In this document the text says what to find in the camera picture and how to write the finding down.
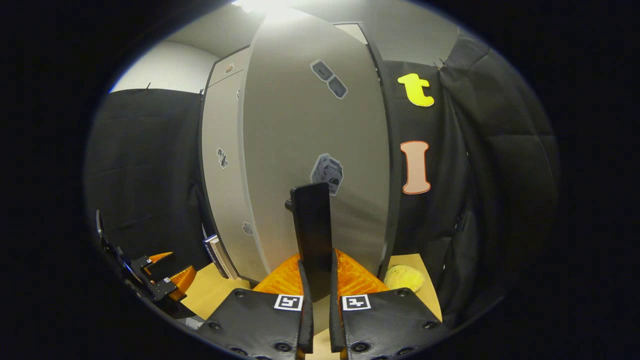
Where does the yellow soft object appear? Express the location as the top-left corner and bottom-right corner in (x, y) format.
(383, 265), (426, 293)

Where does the grey cabinet drawer front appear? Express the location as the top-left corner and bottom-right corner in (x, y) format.
(207, 22), (368, 87)

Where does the white book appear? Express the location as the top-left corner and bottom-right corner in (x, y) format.
(207, 234), (239, 281)

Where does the dark blue spine book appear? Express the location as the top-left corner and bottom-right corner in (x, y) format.
(202, 236), (228, 280)

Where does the grey double-door shoe cabinet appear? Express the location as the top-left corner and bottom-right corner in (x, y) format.
(199, 6), (403, 288)

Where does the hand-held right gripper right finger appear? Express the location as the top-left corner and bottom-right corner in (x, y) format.
(328, 248), (452, 360)

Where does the grey cabinet door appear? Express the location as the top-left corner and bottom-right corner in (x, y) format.
(239, 7), (392, 281)
(201, 70), (268, 283)

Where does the black door handle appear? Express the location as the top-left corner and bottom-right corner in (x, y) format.
(285, 182), (333, 303)

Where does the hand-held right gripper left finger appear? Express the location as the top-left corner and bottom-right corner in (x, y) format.
(196, 253), (315, 360)

